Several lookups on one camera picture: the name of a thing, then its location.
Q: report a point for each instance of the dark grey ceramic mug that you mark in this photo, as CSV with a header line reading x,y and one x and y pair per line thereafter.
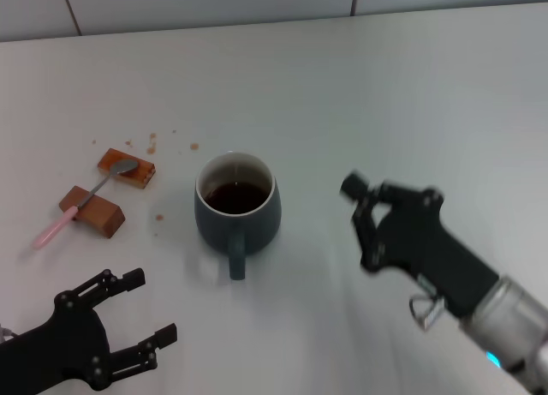
x,y
257,228

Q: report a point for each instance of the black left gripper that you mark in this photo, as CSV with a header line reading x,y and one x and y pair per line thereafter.
x,y
64,339

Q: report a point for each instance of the stained flat wooden block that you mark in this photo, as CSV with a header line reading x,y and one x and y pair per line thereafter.
x,y
137,176

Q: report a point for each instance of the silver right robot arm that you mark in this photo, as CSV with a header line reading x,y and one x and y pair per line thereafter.
x,y
514,326

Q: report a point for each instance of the brown notched wooden block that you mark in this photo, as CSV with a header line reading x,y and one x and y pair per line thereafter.
x,y
100,213

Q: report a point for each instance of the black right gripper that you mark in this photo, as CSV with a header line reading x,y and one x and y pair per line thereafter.
x,y
424,241

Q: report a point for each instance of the dark coffee liquid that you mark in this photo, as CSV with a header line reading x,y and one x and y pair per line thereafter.
x,y
235,195

